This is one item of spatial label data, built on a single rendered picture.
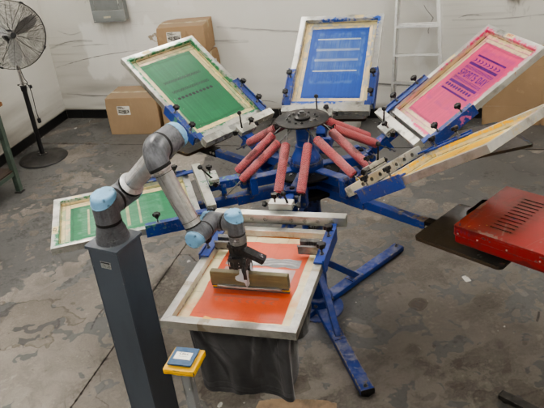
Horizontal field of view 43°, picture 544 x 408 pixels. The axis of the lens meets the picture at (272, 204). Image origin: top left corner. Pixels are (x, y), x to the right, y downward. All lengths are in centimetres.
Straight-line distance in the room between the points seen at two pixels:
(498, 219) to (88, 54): 591
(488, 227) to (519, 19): 406
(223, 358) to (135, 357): 53
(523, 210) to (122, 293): 184
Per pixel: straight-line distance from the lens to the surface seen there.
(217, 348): 305
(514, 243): 305
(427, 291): 462
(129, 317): 326
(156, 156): 274
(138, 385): 356
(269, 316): 290
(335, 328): 418
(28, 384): 447
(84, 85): 839
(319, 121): 380
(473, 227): 314
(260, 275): 298
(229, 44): 747
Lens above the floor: 270
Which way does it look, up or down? 28 degrees down
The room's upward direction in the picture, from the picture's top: 7 degrees counter-clockwise
